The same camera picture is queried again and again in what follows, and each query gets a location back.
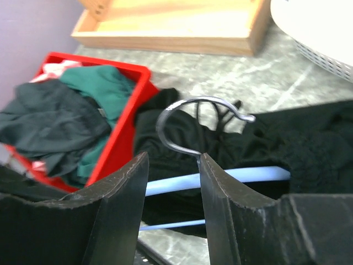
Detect dark grey shorts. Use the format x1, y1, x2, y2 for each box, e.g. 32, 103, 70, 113
1, 79, 111, 177

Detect teal green garment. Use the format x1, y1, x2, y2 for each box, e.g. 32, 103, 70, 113
60, 65, 136, 187

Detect blue hanger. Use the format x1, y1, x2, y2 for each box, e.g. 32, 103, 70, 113
140, 96, 290, 231

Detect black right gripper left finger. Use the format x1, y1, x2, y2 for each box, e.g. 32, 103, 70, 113
1, 153, 149, 264

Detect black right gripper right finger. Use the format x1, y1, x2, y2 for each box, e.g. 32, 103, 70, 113
199, 154, 352, 264

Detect black shorts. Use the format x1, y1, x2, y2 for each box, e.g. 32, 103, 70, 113
133, 88, 352, 225

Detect wooden hanger rack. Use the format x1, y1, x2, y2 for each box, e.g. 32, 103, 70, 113
72, 0, 270, 56

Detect red plastic bin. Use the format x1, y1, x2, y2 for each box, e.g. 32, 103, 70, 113
5, 52, 158, 192

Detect white laundry basket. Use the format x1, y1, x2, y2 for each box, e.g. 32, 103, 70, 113
270, 1, 352, 82

